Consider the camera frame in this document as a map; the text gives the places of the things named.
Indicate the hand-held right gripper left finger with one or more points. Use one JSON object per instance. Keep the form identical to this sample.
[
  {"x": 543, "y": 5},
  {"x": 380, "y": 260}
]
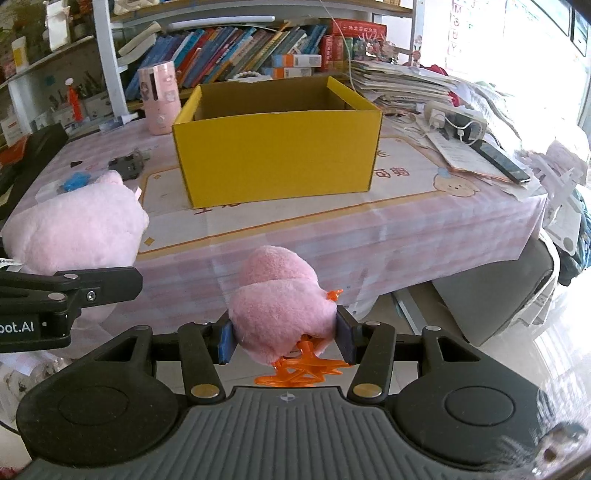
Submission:
[{"x": 226, "y": 344}]

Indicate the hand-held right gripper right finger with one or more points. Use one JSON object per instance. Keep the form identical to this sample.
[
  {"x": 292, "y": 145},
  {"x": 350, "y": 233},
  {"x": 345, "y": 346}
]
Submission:
[{"x": 345, "y": 339}]

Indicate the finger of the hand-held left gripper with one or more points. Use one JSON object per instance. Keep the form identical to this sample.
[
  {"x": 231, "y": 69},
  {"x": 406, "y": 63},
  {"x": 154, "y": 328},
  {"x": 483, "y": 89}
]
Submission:
[{"x": 106, "y": 284}]

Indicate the pink pig plush toy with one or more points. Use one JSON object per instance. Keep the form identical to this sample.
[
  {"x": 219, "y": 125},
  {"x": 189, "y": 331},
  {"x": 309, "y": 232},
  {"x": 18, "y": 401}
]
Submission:
[{"x": 78, "y": 226}]

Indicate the pink chick plush toy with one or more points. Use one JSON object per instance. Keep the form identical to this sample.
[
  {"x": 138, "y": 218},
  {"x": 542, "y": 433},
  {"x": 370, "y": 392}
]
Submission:
[{"x": 281, "y": 304}]

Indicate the blue packet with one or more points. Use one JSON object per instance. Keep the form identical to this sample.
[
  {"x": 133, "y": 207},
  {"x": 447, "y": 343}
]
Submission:
[{"x": 76, "y": 181}]

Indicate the mint green grey gadget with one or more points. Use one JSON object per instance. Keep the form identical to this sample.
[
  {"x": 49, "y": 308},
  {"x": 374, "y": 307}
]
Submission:
[{"x": 127, "y": 165}]

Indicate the yellow cardboard box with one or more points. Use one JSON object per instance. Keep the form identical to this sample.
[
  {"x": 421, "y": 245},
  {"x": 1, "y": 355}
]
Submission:
[{"x": 277, "y": 157}]

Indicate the black ribbed case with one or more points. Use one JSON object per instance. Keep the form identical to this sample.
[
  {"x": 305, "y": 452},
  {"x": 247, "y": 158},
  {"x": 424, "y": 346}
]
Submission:
[{"x": 37, "y": 157}]

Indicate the white blue spray bottle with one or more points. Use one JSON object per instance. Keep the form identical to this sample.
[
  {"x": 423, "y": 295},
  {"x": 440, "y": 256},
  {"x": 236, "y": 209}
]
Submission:
[{"x": 117, "y": 123}]

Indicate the red booklet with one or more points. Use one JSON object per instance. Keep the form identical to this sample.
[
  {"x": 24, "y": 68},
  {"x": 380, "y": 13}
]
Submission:
[{"x": 11, "y": 152}]

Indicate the white pen holder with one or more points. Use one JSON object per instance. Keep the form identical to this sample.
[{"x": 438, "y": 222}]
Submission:
[
  {"x": 97, "y": 105},
  {"x": 67, "y": 113}
]

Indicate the white card red label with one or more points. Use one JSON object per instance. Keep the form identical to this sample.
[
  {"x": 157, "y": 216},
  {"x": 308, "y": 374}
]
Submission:
[{"x": 11, "y": 131}]

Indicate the red tassel ornament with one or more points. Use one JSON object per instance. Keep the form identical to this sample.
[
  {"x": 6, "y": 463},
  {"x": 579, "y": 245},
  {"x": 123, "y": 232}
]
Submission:
[{"x": 74, "y": 101}]

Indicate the pink humidifier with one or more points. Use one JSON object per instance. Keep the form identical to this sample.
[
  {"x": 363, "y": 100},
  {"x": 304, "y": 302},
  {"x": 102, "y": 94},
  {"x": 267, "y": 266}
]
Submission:
[{"x": 159, "y": 101}]

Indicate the bunch of pens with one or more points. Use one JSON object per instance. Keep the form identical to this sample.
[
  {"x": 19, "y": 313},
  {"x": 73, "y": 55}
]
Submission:
[{"x": 87, "y": 88}]

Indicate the pink edged paper sheet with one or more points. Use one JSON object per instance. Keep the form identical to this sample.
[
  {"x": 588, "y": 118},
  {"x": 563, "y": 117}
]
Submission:
[{"x": 457, "y": 157}]

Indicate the white bookshelf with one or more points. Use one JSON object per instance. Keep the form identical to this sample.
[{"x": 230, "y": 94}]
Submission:
[{"x": 108, "y": 60}]

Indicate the black smartphone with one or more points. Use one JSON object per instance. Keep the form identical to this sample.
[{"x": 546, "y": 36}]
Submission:
[{"x": 501, "y": 161}]

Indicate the white charger plug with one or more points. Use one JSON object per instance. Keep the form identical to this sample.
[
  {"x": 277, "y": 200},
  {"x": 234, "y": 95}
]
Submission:
[{"x": 437, "y": 119}]

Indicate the white bottle yellow label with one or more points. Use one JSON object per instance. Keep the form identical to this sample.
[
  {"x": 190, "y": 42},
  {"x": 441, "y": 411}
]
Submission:
[{"x": 19, "y": 57}]

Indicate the rolled white paper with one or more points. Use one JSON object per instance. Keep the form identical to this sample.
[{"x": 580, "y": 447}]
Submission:
[{"x": 138, "y": 39}]

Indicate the white power strip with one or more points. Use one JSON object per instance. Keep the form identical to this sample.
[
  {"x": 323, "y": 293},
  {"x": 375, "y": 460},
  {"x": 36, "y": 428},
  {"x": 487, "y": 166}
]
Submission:
[{"x": 461, "y": 120}]

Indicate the row of books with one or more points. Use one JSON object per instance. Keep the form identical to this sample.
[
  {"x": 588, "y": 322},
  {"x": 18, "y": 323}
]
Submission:
[{"x": 221, "y": 50}]

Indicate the stack of papers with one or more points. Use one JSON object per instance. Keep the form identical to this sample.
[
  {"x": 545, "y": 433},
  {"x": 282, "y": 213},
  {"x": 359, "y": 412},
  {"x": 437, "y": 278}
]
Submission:
[{"x": 406, "y": 85}]

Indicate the orange white carton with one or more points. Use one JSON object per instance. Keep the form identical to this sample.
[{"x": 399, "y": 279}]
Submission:
[
  {"x": 291, "y": 73},
  {"x": 295, "y": 61}
]

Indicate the white tube lamp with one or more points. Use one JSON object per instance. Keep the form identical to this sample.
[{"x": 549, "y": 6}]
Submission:
[{"x": 217, "y": 18}]

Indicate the red boxed book set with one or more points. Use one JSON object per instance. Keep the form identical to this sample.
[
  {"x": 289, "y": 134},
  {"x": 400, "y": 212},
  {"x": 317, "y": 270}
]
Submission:
[{"x": 355, "y": 39}]

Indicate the wall poster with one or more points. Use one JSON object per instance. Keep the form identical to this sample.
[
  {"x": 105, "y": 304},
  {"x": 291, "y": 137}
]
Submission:
[{"x": 475, "y": 27}]

